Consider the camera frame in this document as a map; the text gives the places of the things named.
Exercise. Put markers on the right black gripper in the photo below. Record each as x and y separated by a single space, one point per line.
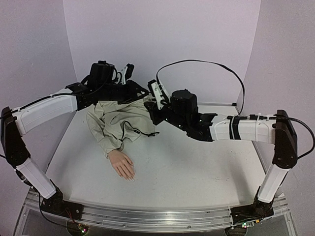
153 113

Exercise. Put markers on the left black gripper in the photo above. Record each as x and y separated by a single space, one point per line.
134 90

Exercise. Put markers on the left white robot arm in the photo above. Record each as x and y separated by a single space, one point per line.
15 123

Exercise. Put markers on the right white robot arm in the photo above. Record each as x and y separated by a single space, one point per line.
276 130

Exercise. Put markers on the beige jacket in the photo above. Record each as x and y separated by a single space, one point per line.
111 123

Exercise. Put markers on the mannequin hand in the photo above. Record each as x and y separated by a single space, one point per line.
122 164

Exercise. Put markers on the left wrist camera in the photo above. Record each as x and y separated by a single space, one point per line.
126 73

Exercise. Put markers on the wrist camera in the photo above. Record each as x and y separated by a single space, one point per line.
126 73
159 92

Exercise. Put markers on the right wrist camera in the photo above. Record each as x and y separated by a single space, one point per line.
159 92

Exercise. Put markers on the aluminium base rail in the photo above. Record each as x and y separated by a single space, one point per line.
161 220

